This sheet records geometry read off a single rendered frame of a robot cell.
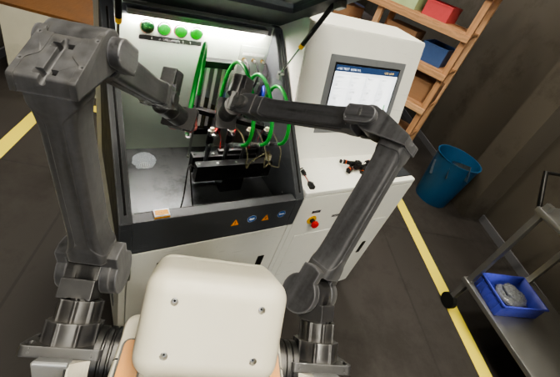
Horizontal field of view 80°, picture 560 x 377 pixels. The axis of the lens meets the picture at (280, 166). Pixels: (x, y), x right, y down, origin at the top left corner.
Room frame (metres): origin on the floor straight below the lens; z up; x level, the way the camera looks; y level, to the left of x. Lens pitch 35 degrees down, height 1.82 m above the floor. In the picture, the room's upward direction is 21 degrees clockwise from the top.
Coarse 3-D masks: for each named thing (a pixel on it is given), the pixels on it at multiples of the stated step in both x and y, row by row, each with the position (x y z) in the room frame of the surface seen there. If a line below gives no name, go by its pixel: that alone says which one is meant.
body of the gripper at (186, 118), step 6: (180, 108) 0.78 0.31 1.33; (186, 108) 0.83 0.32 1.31; (192, 108) 0.83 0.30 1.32; (180, 114) 0.78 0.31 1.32; (186, 114) 0.81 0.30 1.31; (192, 114) 0.82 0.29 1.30; (162, 120) 0.80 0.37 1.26; (168, 120) 0.76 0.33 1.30; (174, 120) 0.76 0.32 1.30; (180, 120) 0.78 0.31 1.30; (186, 120) 0.80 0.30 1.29; (192, 120) 0.81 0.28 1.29; (174, 126) 0.79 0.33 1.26; (180, 126) 0.79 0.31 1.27; (186, 126) 0.79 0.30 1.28; (192, 126) 0.80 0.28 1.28
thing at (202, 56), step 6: (204, 42) 1.07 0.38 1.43; (204, 48) 1.02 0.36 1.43; (204, 54) 1.17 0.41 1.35; (198, 60) 0.96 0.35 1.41; (204, 60) 1.18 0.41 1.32; (198, 66) 0.94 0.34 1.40; (204, 66) 1.19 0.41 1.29; (198, 72) 0.93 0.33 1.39; (192, 84) 0.90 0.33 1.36; (198, 84) 1.21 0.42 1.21; (192, 90) 0.88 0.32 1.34; (198, 90) 1.21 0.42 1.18; (192, 96) 0.87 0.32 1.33; (198, 96) 1.21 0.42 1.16; (192, 102) 0.87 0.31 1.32; (186, 132) 0.86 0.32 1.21
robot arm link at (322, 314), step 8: (320, 280) 0.44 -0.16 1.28; (320, 288) 0.42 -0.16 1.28; (328, 288) 0.44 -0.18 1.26; (320, 296) 0.41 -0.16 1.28; (328, 296) 0.43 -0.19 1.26; (320, 304) 0.40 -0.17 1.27; (328, 304) 0.42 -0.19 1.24; (312, 312) 0.38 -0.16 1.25; (320, 312) 0.38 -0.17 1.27; (328, 312) 0.40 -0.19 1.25; (312, 320) 0.37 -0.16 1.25; (320, 320) 0.37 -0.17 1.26; (328, 320) 0.39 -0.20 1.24
